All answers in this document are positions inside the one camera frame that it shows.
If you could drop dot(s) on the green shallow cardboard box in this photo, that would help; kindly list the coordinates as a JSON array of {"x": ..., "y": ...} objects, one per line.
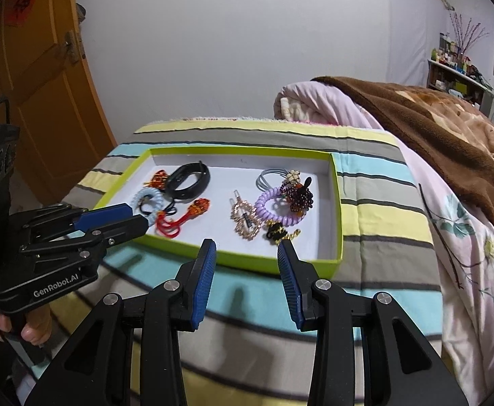
[{"x": 225, "y": 186}]

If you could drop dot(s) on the black wrist band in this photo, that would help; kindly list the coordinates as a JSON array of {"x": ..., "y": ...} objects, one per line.
[{"x": 202, "y": 179}]

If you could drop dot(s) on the wooden shelf with bottles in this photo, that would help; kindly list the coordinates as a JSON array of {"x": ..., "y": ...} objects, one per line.
[{"x": 458, "y": 84}]

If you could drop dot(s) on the red paper door decoration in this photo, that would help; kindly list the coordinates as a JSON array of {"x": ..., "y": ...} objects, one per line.
[{"x": 26, "y": 0}]

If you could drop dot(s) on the purple blossom branches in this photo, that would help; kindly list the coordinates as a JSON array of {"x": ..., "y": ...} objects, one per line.
[{"x": 467, "y": 34}]

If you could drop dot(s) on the orange wooden door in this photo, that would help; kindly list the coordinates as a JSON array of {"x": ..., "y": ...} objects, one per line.
[{"x": 39, "y": 93}]

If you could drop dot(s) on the brown patterned blanket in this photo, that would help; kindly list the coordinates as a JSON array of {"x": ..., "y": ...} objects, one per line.
[{"x": 441, "y": 135}]

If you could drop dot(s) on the group of bottles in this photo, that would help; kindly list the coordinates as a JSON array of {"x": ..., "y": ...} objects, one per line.
[{"x": 454, "y": 57}]

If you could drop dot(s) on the black and gold hair clip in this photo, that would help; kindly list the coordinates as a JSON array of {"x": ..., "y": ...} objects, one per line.
[{"x": 277, "y": 231}]

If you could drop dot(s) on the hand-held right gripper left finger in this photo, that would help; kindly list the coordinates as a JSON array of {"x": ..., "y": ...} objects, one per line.
[{"x": 202, "y": 287}]

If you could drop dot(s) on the person's left hand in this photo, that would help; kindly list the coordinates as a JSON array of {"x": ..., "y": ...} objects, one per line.
[{"x": 35, "y": 330}]

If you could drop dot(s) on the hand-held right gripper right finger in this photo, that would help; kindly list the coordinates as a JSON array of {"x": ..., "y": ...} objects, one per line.
[{"x": 289, "y": 287}]

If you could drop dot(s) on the striped blanket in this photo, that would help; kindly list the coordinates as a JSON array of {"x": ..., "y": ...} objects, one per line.
[{"x": 251, "y": 135}]

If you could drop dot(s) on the pink floral quilt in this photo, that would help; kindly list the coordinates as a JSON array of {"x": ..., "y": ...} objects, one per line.
[{"x": 462, "y": 241}]

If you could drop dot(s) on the orange beaded ornament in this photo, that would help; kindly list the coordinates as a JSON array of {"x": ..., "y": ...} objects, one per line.
[{"x": 158, "y": 179}]

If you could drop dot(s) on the dark red beaded cluster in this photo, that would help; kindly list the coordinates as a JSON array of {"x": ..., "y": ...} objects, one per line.
[{"x": 299, "y": 196}]

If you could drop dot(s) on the metal door latch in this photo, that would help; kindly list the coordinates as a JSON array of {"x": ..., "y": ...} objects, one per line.
[{"x": 72, "y": 48}]

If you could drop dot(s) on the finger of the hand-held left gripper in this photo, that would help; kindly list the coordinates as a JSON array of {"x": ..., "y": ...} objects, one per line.
[
  {"x": 124, "y": 227},
  {"x": 103, "y": 215}
]

